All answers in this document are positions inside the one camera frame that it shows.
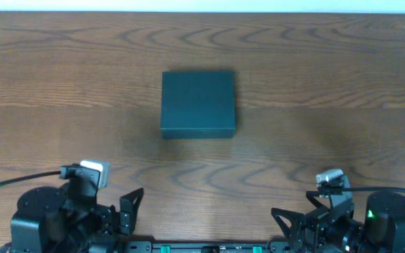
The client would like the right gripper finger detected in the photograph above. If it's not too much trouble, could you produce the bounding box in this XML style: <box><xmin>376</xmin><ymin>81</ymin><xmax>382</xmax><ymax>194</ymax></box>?
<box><xmin>305</xmin><ymin>191</ymin><xmax>330</xmax><ymax>210</ymax></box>
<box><xmin>271</xmin><ymin>208</ymin><xmax>306</xmax><ymax>252</ymax></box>

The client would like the black gift box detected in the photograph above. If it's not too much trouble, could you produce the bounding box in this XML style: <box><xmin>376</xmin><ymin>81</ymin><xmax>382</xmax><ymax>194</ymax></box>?
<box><xmin>160</xmin><ymin>71</ymin><xmax>236</xmax><ymax>139</ymax></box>

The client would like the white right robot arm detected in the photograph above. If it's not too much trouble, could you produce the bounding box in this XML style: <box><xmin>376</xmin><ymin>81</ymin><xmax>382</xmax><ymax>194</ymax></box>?
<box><xmin>271</xmin><ymin>169</ymin><xmax>405</xmax><ymax>253</ymax></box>

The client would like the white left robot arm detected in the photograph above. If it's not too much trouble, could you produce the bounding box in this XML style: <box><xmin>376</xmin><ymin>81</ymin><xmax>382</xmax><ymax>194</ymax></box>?
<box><xmin>0</xmin><ymin>164</ymin><xmax>144</xmax><ymax>253</ymax></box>

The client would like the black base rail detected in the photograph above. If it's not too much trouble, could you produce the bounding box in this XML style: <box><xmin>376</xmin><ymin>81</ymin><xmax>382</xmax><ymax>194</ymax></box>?
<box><xmin>114</xmin><ymin>240</ymin><xmax>293</xmax><ymax>253</ymax></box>

